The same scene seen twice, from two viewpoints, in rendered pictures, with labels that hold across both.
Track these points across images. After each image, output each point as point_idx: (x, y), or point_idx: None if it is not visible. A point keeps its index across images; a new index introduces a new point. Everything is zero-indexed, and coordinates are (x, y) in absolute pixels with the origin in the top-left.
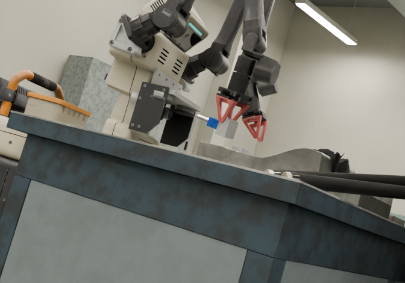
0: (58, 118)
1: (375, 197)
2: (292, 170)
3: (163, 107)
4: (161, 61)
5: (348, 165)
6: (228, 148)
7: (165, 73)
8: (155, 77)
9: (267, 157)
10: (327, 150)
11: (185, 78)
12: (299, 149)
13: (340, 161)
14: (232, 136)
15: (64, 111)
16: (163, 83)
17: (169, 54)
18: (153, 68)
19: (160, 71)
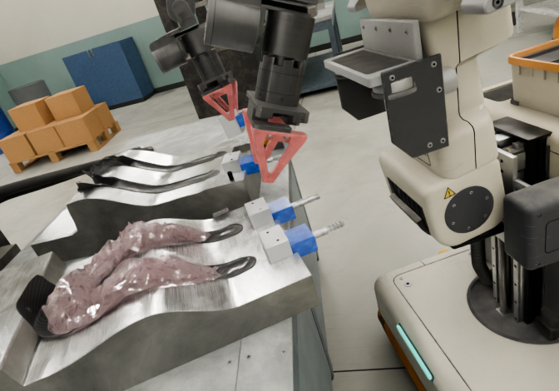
0: (516, 84)
1: (63, 210)
2: (138, 149)
3: (337, 86)
4: None
5: (78, 187)
6: (220, 145)
7: (393, 9)
8: (362, 35)
9: (172, 155)
10: (106, 157)
11: None
12: (136, 150)
13: (86, 184)
14: (227, 136)
15: (517, 72)
16: (374, 37)
17: None
18: (375, 13)
19: (362, 21)
